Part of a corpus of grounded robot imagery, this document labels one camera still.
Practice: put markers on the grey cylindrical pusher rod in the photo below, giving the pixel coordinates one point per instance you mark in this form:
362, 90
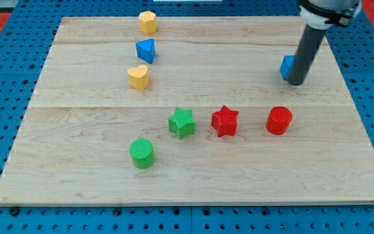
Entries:
305, 55

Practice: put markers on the blue triangle block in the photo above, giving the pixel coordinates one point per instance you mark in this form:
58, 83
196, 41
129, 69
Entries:
145, 50

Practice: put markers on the yellow heart block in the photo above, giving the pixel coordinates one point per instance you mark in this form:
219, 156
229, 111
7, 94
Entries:
139, 77

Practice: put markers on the blue cube block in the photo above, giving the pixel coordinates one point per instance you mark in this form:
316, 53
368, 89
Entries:
285, 66

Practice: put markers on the red cylinder block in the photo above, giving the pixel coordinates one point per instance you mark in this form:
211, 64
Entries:
279, 120

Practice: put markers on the red star block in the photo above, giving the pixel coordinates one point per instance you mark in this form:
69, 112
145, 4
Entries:
225, 121

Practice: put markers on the green star block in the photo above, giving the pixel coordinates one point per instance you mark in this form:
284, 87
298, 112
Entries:
181, 122

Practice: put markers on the yellow hexagon block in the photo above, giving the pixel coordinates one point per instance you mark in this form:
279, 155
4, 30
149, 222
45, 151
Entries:
147, 22

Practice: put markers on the wooden board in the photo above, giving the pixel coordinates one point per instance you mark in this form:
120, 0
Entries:
72, 148

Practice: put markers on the green cylinder block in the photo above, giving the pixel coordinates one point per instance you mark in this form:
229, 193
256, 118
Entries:
142, 153

